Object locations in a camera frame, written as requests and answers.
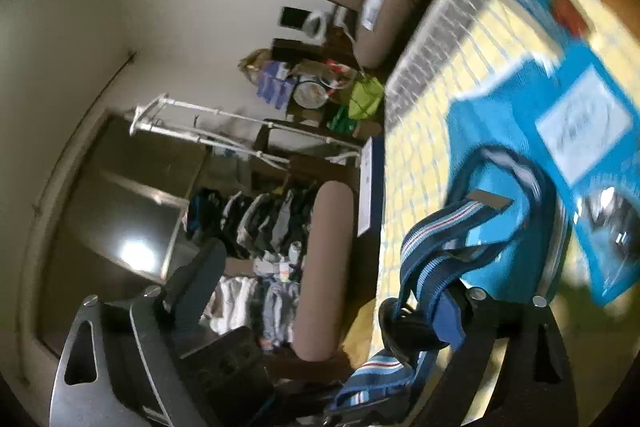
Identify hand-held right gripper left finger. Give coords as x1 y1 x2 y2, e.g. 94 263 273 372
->
49 238 228 427

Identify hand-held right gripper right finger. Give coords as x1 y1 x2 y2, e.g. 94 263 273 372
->
414 286 584 427

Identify blue mesh bag striped strap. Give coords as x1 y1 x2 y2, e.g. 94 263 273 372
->
325 57 571 423

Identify blue packet with white label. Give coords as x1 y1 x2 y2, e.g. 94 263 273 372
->
532 47 640 308

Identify pile of clothes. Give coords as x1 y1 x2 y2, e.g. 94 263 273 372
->
186 186 322 350

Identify dark glass door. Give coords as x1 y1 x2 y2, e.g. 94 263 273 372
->
39 113 212 358

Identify brown padded seat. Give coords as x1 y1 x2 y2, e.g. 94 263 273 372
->
291 179 357 362

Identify yellow checked tablecloth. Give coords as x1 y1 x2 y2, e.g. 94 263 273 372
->
370 0 640 360

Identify white box with blue edge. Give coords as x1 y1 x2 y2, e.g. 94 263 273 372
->
357 137 387 239

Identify white clothes rack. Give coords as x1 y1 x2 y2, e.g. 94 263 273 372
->
129 93 362 168

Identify purple packets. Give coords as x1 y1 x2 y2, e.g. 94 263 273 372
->
255 61 297 108

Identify dark green bag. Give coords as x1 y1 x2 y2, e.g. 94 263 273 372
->
327 106 359 134

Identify yellowish plastic bag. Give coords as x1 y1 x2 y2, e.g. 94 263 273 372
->
238 48 274 84

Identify light green bag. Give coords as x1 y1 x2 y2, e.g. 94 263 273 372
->
347 76 385 120

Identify dark wooden side table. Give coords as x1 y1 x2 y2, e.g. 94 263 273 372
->
271 37 362 130

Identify black tablet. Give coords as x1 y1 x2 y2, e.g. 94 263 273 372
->
279 6 306 29

